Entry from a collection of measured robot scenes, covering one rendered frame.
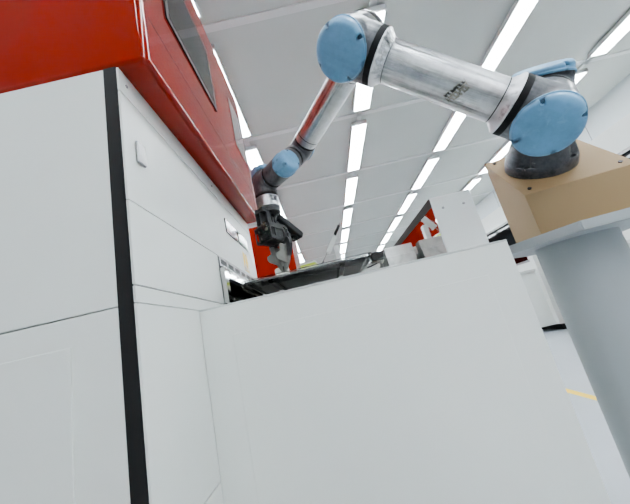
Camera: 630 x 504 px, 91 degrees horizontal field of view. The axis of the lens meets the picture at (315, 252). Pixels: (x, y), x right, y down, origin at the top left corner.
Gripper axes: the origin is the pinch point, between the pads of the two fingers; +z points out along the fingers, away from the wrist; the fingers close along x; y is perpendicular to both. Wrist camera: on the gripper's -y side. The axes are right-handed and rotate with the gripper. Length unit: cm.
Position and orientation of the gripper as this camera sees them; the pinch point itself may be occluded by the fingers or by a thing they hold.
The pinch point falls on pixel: (285, 268)
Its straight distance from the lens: 98.4
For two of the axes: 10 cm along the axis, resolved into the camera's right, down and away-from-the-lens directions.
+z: 2.2, 9.4, -2.4
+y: -6.1, -0.6, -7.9
